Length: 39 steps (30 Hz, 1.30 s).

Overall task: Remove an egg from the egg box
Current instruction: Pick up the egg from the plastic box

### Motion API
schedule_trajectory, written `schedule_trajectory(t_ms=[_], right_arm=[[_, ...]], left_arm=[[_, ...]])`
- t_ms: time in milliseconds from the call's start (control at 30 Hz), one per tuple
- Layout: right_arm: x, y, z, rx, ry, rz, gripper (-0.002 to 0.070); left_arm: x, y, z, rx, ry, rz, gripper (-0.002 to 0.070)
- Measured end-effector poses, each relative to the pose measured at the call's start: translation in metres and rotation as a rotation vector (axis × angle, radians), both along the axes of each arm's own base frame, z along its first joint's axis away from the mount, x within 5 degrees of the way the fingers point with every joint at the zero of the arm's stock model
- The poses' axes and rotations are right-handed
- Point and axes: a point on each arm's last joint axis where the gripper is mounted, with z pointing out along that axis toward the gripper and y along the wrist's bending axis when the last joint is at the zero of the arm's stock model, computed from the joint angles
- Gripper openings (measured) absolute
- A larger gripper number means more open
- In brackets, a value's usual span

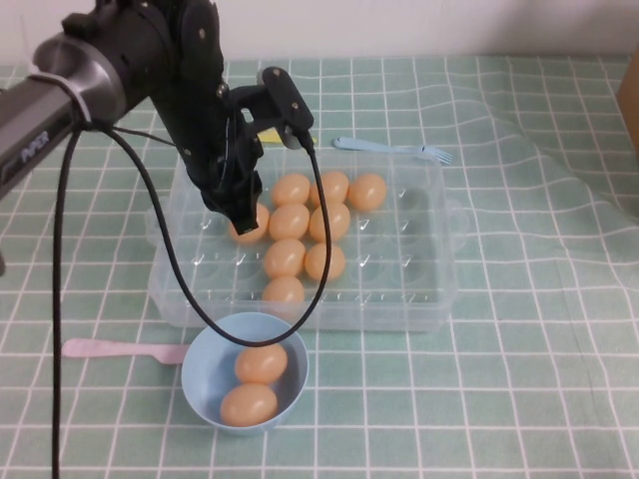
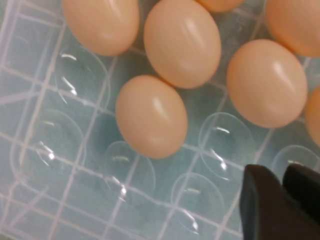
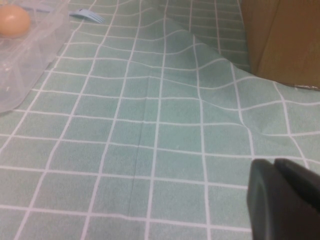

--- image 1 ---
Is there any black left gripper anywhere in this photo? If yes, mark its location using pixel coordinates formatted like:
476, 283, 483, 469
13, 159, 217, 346
164, 0, 265, 238

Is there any beige plastic egg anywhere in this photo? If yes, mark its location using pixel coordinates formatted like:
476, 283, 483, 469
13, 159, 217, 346
272, 173, 312, 208
220, 382, 279, 427
304, 242, 346, 281
263, 239, 307, 279
235, 342, 290, 385
309, 202, 351, 244
347, 173, 387, 211
261, 275, 306, 318
228, 203, 271, 244
268, 203, 312, 241
310, 172, 350, 207

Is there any clear plastic egg box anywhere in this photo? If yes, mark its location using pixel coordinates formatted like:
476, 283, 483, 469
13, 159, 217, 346
145, 149, 471, 333

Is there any brown cardboard box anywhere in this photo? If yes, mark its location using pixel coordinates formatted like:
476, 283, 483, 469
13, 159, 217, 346
617, 63, 639, 161

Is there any light blue plastic fork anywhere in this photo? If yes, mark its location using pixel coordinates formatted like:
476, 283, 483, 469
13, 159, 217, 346
332, 137, 454, 166

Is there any pink plastic knife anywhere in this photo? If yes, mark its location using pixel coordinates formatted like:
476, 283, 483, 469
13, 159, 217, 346
61, 338, 191, 365

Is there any light blue plastic bowl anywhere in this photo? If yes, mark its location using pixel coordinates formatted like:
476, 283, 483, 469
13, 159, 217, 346
181, 312, 311, 437

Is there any green checked tablecloth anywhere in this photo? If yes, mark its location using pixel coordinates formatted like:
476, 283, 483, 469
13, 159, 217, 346
0, 55, 639, 479

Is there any thick black camera cable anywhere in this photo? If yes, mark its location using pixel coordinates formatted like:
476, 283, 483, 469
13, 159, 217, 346
49, 122, 333, 479

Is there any black camera bracket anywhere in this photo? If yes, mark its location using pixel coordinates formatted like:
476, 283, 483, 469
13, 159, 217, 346
227, 84, 271, 146

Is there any thin black wire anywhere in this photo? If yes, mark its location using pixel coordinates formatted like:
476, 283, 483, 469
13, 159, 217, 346
112, 126, 177, 148

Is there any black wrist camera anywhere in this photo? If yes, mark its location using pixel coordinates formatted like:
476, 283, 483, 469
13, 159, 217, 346
256, 66, 316, 151

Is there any white cable tie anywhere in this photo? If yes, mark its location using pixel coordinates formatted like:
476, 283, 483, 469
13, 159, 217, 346
28, 73, 95, 125

